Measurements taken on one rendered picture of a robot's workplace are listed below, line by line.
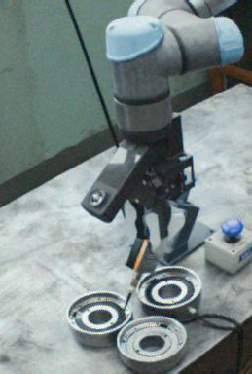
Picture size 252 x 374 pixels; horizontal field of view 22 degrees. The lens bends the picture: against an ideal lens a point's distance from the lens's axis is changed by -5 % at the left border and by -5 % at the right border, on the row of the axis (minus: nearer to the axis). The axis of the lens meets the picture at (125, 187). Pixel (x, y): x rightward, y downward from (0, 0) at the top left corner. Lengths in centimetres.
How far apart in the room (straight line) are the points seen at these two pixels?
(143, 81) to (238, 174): 60
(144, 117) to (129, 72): 7
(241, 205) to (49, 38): 163
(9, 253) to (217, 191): 43
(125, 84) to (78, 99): 211
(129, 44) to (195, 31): 10
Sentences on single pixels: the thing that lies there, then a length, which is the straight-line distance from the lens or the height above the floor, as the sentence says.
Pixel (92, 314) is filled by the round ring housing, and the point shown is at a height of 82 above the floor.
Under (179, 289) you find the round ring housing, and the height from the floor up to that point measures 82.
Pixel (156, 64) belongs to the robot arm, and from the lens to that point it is 83.
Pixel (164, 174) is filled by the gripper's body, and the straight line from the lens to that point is 91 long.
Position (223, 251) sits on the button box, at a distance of 113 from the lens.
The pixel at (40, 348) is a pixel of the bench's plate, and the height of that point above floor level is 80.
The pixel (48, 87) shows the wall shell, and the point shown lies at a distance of 282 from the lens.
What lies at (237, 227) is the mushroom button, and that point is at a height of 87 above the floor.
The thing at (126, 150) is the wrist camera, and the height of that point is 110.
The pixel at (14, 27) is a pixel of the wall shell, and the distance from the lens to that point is 264.
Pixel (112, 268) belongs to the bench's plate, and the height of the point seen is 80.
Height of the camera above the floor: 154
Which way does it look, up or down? 32 degrees down
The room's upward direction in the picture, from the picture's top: 7 degrees counter-clockwise
